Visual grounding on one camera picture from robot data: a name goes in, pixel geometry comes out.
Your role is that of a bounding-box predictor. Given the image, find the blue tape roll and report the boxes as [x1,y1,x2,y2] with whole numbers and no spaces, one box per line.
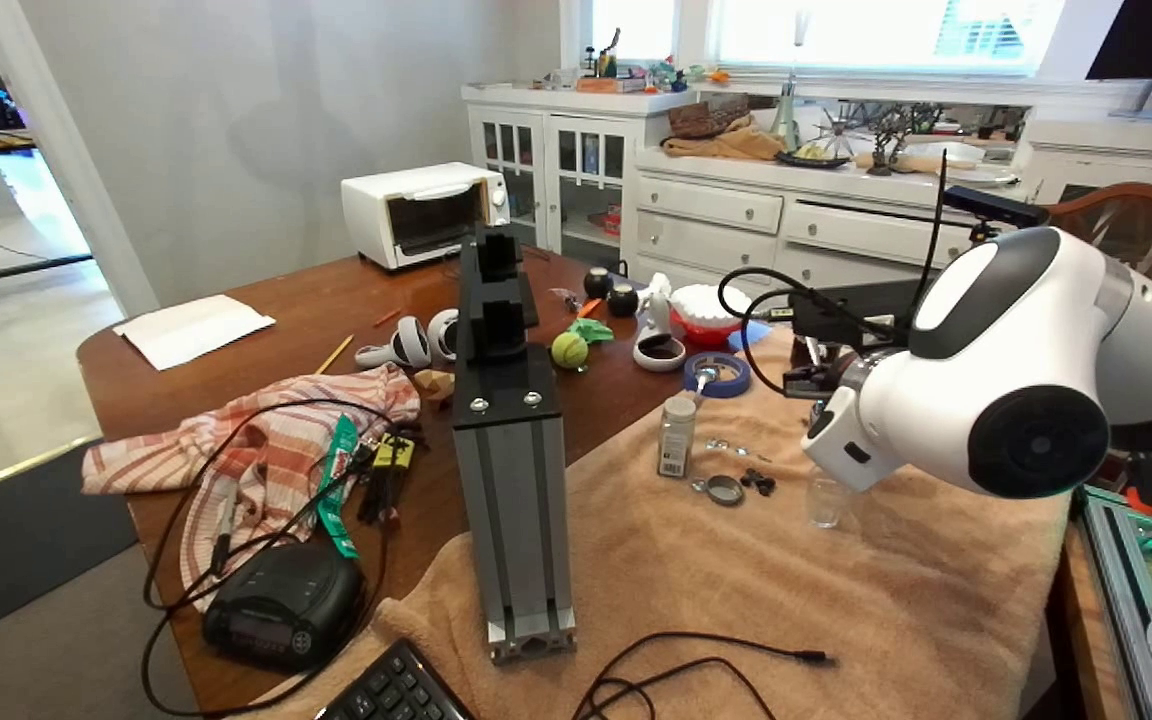
[685,350,753,400]

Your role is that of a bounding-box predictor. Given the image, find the green handled tool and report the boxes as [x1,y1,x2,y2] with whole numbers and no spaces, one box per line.
[315,414,359,560]

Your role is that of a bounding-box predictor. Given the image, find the green tennis ball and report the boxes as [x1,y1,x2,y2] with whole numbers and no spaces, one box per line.
[550,333,588,370]

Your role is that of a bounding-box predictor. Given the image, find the striped cloth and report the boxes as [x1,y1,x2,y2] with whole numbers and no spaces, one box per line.
[80,368,420,583]

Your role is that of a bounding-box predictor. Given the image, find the white toaster oven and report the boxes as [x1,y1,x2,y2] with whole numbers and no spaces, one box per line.
[341,160,512,270]

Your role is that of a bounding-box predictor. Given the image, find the tan towel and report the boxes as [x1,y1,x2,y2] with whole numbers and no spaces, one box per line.
[254,329,1076,720]

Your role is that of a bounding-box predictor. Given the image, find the white sideboard cabinet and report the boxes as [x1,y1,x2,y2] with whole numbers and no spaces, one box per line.
[462,78,1152,334]

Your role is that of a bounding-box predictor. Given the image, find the black round object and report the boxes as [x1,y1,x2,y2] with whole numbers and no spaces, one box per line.
[586,268,611,299]
[605,281,642,321]

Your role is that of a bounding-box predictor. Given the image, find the clear glass cup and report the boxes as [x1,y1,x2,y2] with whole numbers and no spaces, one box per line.
[807,475,856,533]

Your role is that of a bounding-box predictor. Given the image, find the black clock radio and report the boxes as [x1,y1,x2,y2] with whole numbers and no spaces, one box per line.
[204,545,364,670]

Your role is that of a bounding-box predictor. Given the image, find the red bowl with filters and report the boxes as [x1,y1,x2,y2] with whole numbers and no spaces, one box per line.
[667,283,748,350]

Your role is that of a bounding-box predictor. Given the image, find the black usb cable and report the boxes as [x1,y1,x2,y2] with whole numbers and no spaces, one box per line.
[570,628,840,720]

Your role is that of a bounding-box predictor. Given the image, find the metal jar ring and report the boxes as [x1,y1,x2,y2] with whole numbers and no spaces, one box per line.
[700,470,748,511]

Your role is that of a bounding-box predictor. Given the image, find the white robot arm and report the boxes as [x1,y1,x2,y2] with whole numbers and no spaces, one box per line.
[805,223,1152,499]

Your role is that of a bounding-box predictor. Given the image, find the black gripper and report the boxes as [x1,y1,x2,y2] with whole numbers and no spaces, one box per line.
[786,334,860,400]

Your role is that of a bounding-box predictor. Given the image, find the black keyboard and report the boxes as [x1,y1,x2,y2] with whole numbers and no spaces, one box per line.
[315,640,474,720]

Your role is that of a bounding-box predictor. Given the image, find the green robot base frame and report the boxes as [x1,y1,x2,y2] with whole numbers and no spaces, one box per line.
[1080,486,1152,720]

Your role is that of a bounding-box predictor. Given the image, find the wooden chair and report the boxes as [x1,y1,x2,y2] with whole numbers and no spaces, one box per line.
[1047,183,1152,281]

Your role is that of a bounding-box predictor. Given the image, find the aluminium camera post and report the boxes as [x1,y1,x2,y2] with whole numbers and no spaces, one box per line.
[453,232,578,663]

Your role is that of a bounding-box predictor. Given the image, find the white paper sheet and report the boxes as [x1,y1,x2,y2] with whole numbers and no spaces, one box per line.
[120,294,273,370]

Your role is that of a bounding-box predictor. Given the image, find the small white bottle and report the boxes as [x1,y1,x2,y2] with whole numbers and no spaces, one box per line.
[657,393,700,478]

